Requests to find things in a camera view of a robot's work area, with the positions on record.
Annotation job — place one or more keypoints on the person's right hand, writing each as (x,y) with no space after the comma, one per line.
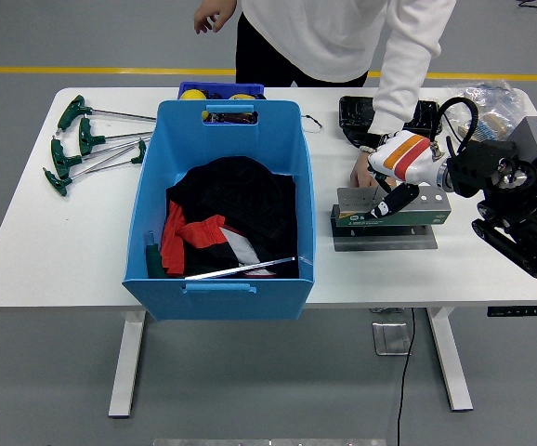
(215,14)

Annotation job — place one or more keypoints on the person's left hand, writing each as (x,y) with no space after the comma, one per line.
(361,174)

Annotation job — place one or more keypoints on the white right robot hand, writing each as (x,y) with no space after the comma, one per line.
(408,158)

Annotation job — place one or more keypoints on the grey green hex key holder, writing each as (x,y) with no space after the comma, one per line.
(417,216)

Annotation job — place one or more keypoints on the large blue plastic storage box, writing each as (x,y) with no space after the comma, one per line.
(273,139)

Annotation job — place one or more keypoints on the person's left forearm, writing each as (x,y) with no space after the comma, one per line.
(394,102)

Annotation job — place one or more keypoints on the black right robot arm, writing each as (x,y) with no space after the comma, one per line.
(519,218)

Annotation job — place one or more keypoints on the black wristband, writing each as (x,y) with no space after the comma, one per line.
(375,139)

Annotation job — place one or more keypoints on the black plastic tray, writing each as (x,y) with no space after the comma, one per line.
(354,116)

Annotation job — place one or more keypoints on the small dark blue bin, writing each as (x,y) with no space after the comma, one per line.
(222,87)

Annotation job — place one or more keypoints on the yellow round object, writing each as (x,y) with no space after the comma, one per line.
(240,97)
(192,95)

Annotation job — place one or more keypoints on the tan resistor tape strip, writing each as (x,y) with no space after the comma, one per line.
(491,125)

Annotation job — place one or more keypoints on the clear plastic parts bag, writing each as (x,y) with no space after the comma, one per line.
(496,97)

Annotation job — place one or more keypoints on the person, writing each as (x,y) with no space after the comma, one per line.
(324,37)

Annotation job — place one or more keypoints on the grey foam block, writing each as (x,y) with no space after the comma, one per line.
(526,135)

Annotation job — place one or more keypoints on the black and red cloth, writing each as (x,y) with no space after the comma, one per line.
(231,195)

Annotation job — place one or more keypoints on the metal floor plate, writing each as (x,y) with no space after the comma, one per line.
(391,338)

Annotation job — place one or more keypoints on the black table control panel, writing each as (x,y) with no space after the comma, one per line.
(521,310)

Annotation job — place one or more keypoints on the white table leg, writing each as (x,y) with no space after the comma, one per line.
(127,371)
(449,367)

